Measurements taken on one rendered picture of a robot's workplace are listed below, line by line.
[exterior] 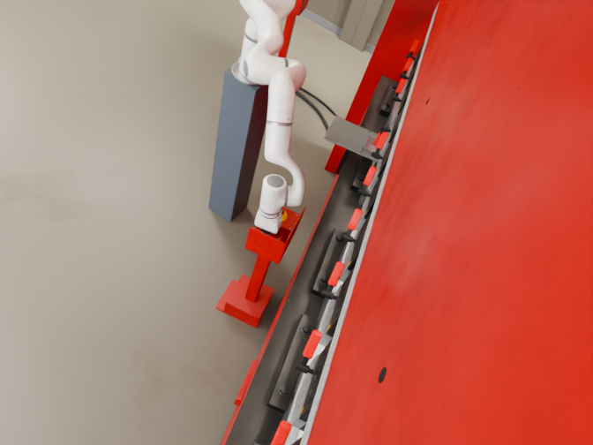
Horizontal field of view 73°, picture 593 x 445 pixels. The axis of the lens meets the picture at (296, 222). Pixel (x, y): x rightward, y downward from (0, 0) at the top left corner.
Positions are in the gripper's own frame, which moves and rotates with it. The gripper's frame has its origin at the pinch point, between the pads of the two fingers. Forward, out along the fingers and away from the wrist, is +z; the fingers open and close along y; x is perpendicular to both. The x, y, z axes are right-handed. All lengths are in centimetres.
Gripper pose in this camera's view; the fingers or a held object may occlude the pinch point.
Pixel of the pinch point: (266, 235)
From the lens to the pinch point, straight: 168.2
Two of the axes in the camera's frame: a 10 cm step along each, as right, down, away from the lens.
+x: -3.6, 6.8, -6.4
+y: -9.2, -3.8, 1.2
